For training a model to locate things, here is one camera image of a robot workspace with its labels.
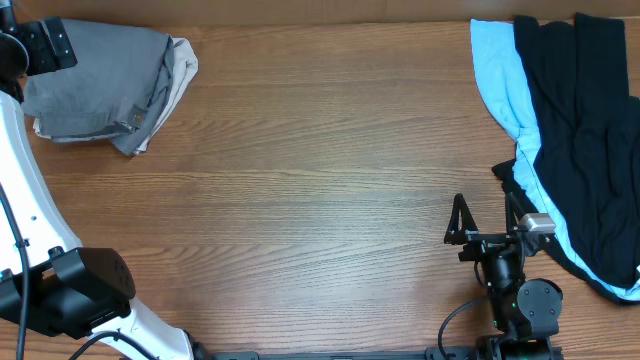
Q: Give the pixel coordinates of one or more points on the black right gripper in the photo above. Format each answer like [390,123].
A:
[482,243]

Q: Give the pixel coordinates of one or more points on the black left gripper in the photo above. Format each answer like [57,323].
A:
[32,37]

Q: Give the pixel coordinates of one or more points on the grey shorts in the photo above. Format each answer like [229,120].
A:
[100,35]

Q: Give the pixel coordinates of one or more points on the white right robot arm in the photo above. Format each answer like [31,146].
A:
[525,311]

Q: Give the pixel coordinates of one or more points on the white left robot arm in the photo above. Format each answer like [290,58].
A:
[50,283]

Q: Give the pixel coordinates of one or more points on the beige folded shorts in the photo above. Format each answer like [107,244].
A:
[177,80]

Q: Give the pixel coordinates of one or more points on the black garment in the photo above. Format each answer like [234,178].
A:
[578,154]

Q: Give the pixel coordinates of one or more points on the light blue garment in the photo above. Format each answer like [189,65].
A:
[502,84]

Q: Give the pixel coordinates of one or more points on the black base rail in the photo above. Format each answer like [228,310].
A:
[432,353]

